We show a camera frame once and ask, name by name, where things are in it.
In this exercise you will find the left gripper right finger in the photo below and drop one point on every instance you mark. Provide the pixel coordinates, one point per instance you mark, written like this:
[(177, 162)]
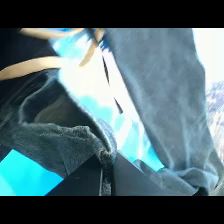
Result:
[(140, 181)]

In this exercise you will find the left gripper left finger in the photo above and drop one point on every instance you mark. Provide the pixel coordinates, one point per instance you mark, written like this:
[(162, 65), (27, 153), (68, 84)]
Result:
[(83, 181)]

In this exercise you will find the black garment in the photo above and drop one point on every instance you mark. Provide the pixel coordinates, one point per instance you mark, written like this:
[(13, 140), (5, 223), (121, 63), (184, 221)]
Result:
[(166, 100)]

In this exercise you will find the brown clothes hanger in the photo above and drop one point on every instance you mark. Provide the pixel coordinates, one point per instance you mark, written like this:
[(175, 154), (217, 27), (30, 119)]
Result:
[(33, 65)]

